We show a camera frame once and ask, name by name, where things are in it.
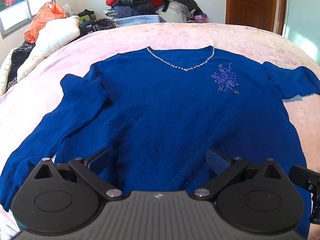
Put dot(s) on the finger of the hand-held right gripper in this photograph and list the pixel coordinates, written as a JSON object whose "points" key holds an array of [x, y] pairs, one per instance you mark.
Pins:
{"points": [[303, 178]]}

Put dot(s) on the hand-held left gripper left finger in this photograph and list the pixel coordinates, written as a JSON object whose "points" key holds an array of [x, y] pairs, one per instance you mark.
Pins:
{"points": [[99, 161]]}

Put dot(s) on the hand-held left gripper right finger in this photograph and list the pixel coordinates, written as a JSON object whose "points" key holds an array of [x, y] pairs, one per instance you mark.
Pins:
{"points": [[217, 162]]}

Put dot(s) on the blue beaded sweater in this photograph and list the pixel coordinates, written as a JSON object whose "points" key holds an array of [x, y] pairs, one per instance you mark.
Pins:
{"points": [[160, 110]]}

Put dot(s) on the white patterned quilt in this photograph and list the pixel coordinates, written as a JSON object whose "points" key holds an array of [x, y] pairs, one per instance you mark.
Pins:
{"points": [[5, 72]]}

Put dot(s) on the fuzzy patterned dark cloth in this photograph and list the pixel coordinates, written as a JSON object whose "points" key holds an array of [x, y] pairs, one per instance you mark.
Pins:
{"points": [[102, 25]]}

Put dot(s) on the purple bag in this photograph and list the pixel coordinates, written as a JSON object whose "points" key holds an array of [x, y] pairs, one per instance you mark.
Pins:
{"points": [[201, 18]]}

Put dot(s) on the light blue quilt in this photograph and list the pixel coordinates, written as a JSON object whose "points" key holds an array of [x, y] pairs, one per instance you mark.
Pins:
{"points": [[137, 21]]}

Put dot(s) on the green and black bag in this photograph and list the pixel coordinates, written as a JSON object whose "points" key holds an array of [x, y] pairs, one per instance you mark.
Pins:
{"points": [[86, 16]]}

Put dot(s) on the orange plastic bag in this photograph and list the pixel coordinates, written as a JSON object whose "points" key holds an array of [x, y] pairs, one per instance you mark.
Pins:
{"points": [[41, 22]]}

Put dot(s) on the floral pillow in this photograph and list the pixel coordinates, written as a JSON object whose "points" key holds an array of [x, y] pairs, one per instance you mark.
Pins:
{"points": [[67, 10]]}

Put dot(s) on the clear plastic bag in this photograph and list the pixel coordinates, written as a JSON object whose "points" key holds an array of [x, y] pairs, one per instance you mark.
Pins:
{"points": [[176, 12]]}

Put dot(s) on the black puffer jacket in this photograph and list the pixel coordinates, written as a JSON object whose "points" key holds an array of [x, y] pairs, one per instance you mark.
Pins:
{"points": [[135, 3]]}

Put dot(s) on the wooden door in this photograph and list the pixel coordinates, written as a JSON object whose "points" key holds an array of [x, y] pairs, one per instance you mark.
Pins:
{"points": [[252, 2]]}

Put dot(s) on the window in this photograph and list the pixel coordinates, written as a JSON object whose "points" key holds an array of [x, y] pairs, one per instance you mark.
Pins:
{"points": [[22, 13]]}

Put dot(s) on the wardrobe sliding door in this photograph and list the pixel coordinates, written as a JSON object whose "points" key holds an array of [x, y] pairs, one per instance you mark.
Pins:
{"points": [[302, 10]]}

